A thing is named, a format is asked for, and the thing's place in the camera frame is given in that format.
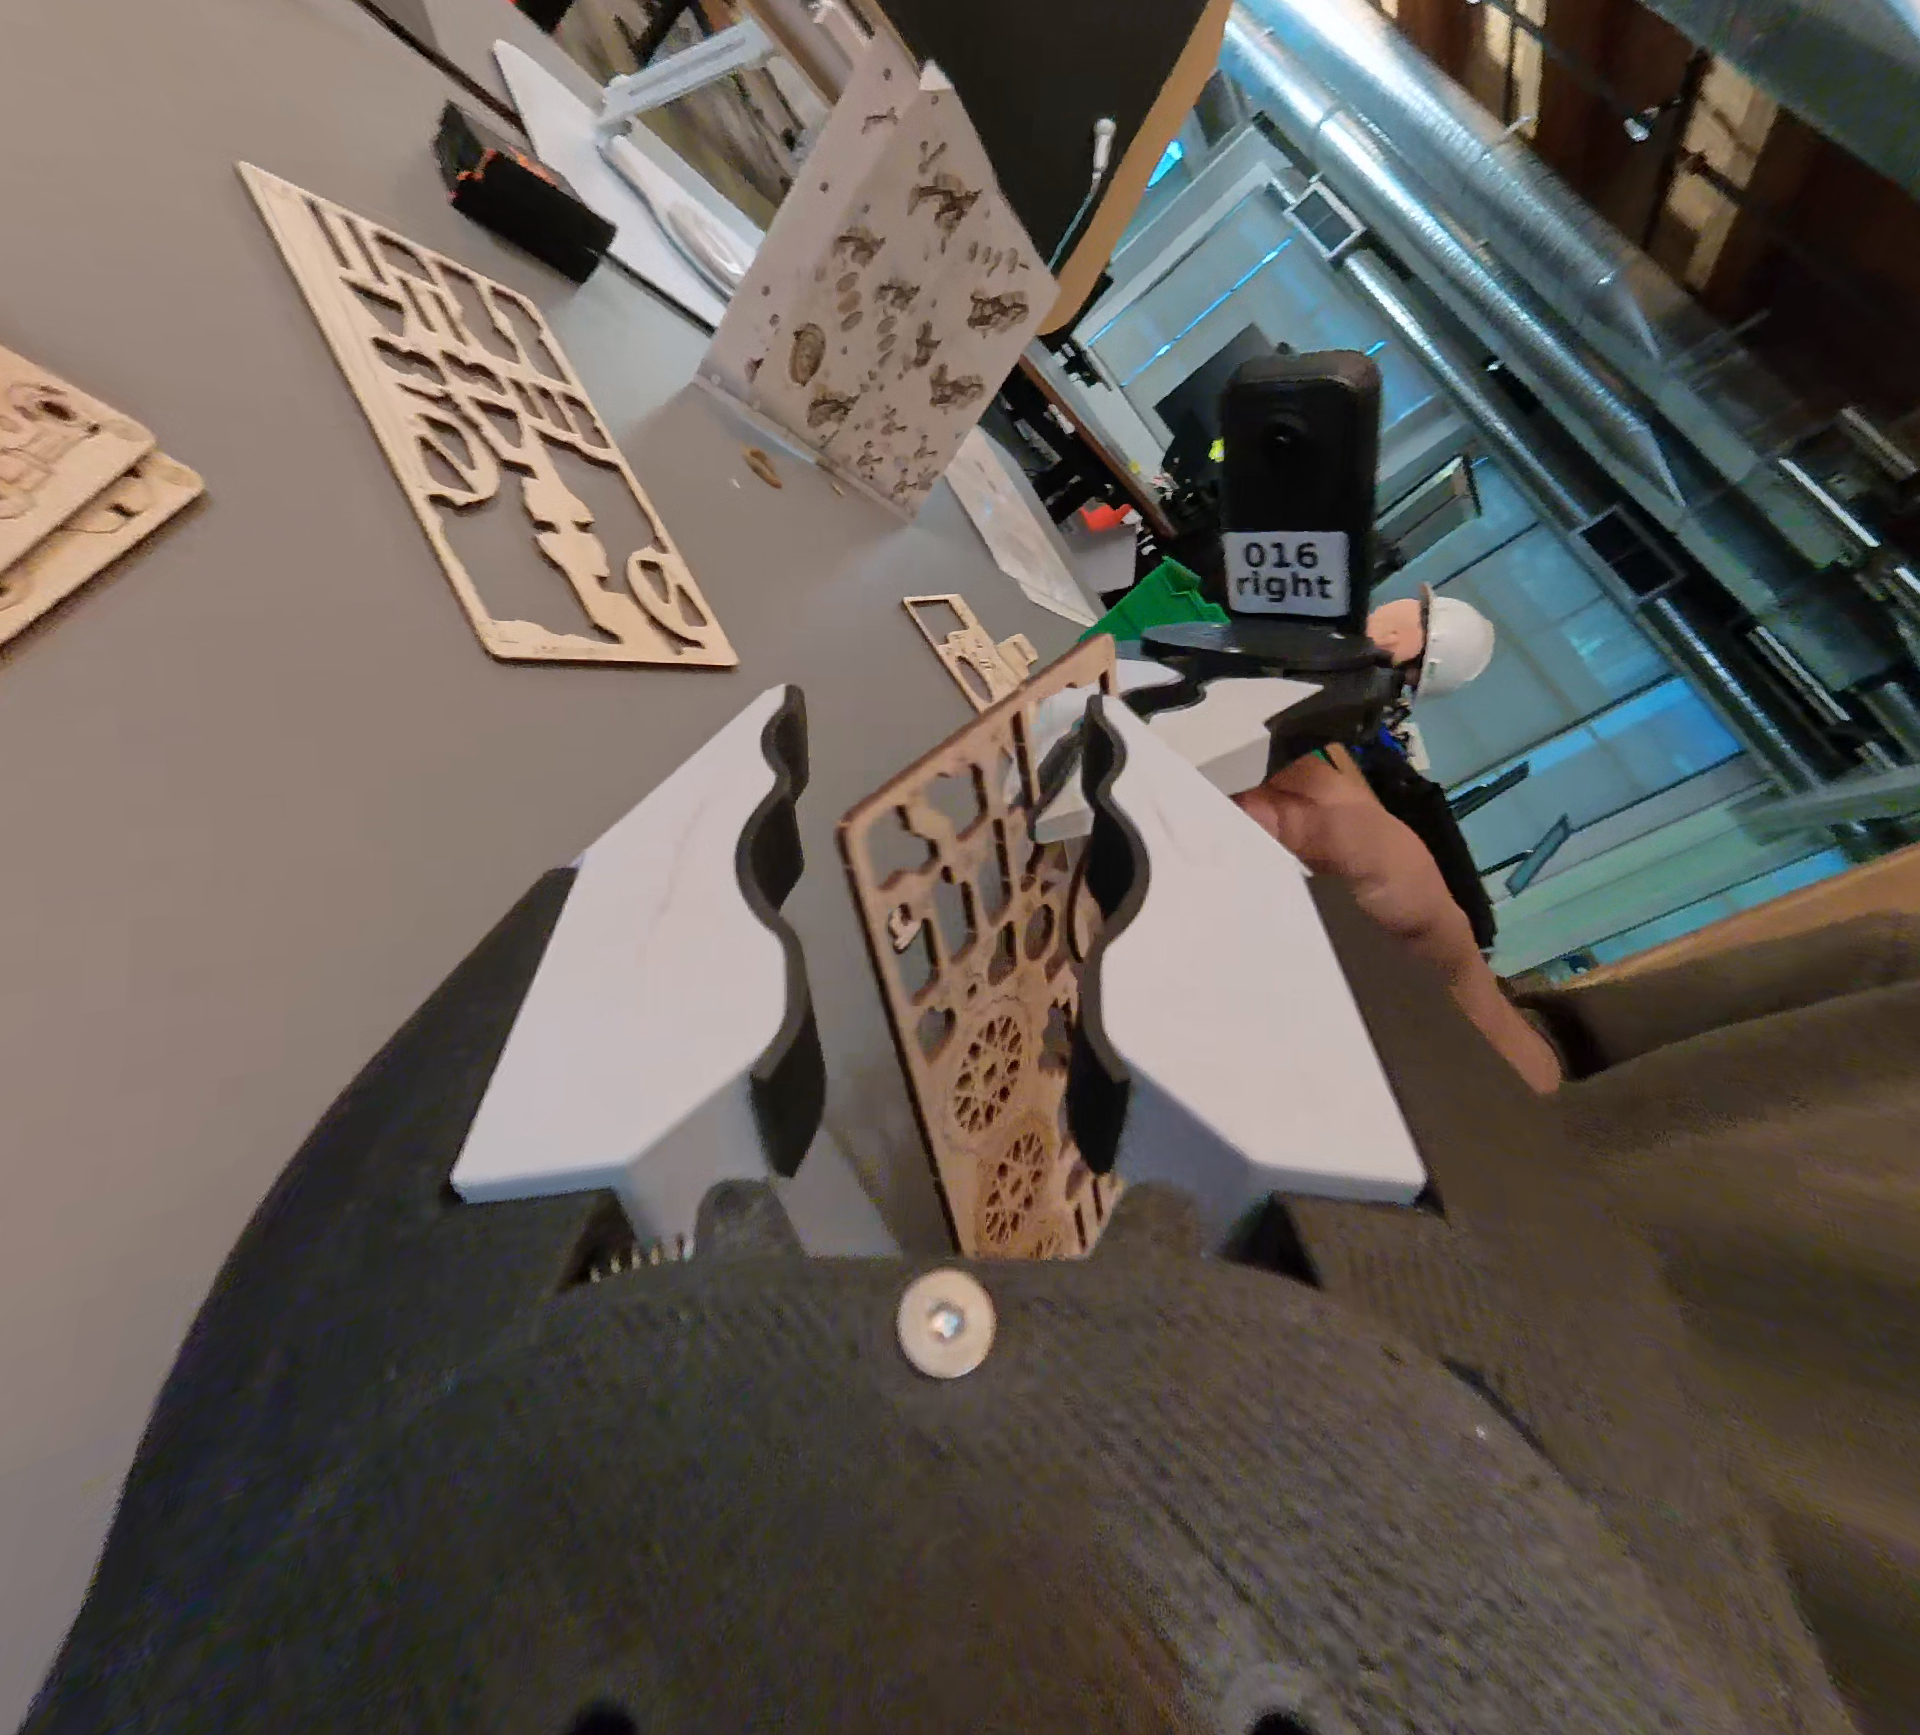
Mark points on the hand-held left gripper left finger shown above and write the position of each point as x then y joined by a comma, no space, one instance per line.
631,1015

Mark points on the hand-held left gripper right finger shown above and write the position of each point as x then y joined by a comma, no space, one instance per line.
1261,1015

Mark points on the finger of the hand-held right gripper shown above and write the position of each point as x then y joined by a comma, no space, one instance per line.
1058,752
1238,722

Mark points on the wooden sheet with round holes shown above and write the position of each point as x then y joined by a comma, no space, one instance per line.
975,656

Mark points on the wooden sheet with gear cutouts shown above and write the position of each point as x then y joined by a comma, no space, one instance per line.
975,985

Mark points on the person's right forearm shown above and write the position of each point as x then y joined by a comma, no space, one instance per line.
1485,985

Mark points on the grey desk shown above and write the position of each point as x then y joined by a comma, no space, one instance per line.
224,790

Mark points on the person's right hand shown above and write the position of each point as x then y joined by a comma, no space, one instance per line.
1335,836

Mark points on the green plastic bin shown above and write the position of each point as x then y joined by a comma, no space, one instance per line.
1154,602

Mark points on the white paper sheets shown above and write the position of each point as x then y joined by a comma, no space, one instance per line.
1034,536

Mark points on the folded paper instruction sheet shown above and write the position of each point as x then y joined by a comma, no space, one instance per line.
884,264

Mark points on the wooden sheet with large cutouts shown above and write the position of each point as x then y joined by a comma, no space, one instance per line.
495,414

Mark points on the white monitor stand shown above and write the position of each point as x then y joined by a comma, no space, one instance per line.
644,160

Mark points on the black box with red label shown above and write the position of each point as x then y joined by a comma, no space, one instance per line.
525,204

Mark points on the stack of engraved wooden sheets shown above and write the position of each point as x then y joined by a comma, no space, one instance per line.
61,474

